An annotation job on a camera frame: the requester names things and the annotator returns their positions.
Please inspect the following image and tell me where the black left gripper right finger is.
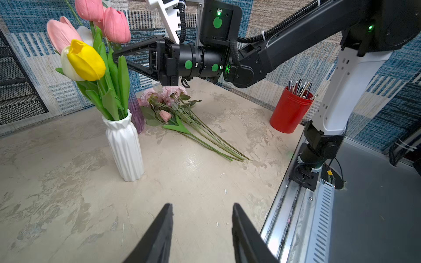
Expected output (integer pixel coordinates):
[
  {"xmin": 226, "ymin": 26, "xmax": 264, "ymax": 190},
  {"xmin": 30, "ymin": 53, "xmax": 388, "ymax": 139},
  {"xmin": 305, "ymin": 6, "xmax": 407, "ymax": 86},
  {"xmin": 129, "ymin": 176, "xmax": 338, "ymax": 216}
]
[{"xmin": 232, "ymin": 203, "xmax": 278, "ymax": 263}]

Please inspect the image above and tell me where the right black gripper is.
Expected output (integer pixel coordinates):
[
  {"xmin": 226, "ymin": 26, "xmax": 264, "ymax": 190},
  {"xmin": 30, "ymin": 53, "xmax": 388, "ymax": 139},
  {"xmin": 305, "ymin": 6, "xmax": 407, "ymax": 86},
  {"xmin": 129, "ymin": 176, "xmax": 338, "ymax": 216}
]
[{"xmin": 112, "ymin": 36, "xmax": 180, "ymax": 87}]

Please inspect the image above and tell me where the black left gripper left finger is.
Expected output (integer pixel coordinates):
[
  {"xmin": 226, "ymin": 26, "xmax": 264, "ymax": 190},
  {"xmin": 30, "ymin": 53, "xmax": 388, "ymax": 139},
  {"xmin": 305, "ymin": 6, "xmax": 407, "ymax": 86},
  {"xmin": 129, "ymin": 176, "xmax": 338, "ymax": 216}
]
[{"xmin": 123, "ymin": 203, "xmax": 173, "ymax": 263}]

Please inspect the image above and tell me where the large light pink rose stem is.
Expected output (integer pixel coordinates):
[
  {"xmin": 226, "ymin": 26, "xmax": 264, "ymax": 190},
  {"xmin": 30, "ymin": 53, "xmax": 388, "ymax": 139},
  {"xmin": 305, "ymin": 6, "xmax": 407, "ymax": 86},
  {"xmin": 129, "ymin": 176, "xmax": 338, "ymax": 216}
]
[{"xmin": 137, "ymin": 88, "xmax": 244, "ymax": 162}]

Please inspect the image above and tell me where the single pink tulip stem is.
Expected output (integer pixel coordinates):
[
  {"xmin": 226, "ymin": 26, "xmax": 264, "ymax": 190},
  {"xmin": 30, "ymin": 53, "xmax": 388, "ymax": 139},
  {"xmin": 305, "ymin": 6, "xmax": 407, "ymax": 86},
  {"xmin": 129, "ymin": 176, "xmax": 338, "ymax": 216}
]
[{"xmin": 163, "ymin": 116, "xmax": 234, "ymax": 162}]

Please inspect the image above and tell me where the pink peony cluster stem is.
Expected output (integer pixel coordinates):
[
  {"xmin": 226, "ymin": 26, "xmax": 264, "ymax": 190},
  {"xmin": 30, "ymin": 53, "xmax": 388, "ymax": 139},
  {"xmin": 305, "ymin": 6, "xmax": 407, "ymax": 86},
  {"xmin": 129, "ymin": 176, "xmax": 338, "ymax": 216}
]
[{"xmin": 160, "ymin": 87, "xmax": 250, "ymax": 162}]

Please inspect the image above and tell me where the purple blue glass vase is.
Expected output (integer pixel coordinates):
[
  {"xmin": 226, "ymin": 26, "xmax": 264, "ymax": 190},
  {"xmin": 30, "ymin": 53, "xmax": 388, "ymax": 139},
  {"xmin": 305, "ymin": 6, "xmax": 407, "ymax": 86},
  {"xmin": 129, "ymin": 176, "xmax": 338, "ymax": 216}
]
[{"xmin": 128, "ymin": 88, "xmax": 145, "ymax": 134}]

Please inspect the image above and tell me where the white ribbed ceramic vase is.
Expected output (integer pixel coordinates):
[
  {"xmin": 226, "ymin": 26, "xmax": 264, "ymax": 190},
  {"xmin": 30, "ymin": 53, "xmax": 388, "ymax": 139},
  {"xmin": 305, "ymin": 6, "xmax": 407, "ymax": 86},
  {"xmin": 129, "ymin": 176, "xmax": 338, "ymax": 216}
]
[{"xmin": 102, "ymin": 112, "xmax": 145, "ymax": 182}]

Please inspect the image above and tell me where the tulip bunch pink yellow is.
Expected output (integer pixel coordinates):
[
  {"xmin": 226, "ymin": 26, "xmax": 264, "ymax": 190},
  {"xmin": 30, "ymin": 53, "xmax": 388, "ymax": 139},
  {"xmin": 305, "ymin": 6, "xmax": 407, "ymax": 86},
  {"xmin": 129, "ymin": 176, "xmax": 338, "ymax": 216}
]
[{"xmin": 47, "ymin": 1, "xmax": 131, "ymax": 121}]

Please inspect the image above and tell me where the red cup with pens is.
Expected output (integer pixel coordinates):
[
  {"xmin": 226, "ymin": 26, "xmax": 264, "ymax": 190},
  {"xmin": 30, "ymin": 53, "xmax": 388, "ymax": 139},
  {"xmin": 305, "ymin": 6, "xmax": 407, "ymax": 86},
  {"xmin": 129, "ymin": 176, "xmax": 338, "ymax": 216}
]
[{"xmin": 270, "ymin": 79, "xmax": 315, "ymax": 134}]

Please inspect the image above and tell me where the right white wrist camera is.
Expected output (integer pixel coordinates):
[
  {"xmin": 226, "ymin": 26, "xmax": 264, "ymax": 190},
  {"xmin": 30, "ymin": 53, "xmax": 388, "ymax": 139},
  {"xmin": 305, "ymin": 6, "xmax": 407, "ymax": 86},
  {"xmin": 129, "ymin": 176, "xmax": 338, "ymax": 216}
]
[{"xmin": 146, "ymin": 0, "xmax": 186, "ymax": 44}]

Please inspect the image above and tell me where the black wire mesh shelf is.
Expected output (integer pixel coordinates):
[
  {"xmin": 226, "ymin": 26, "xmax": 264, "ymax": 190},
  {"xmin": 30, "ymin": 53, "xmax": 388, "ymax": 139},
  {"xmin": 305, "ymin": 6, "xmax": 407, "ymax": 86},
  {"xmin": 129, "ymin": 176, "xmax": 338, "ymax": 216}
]
[{"xmin": 1, "ymin": 34, "xmax": 49, "ymax": 125}]

